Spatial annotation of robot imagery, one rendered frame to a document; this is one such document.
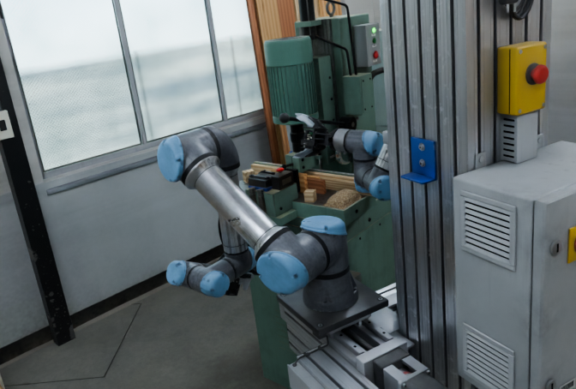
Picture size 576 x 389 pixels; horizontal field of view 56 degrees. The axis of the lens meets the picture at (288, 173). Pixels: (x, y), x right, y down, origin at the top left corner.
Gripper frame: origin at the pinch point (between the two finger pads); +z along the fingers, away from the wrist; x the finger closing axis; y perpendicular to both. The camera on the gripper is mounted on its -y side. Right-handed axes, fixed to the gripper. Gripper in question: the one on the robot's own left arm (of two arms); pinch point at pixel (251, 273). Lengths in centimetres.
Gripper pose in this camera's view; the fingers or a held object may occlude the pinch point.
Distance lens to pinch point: 192.3
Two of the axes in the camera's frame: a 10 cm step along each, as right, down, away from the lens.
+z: 6.0, 2.2, 7.7
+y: -2.2, 9.7, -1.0
